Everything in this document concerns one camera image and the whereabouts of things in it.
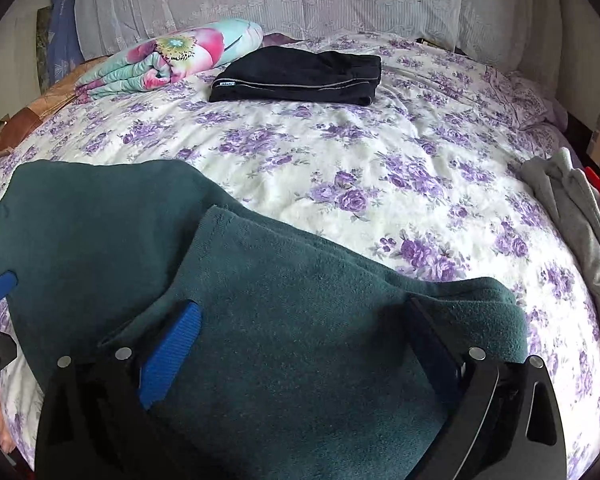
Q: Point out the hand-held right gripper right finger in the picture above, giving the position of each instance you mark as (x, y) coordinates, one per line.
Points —
(480, 400)

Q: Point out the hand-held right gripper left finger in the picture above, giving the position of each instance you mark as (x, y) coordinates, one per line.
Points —
(172, 355)

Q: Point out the teal fleece pants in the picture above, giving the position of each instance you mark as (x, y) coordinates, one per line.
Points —
(280, 335)

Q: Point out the folded black pants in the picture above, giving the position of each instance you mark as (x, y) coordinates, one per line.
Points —
(300, 75)

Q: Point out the orange patterned blanket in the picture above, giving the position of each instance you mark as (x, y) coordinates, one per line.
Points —
(55, 91)

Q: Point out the grey garment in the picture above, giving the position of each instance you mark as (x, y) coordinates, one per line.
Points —
(575, 210)

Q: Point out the blue patterned cloth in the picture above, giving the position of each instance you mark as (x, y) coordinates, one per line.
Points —
(64, 25)

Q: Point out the bed with purple floral sheet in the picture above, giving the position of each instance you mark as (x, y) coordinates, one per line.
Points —
(380, 150)

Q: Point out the folded turquoise pink floral quilt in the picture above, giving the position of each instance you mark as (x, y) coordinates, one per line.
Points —
(170, 55)

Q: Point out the purple floral pillow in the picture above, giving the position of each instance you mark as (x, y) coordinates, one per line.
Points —
(525, 100)

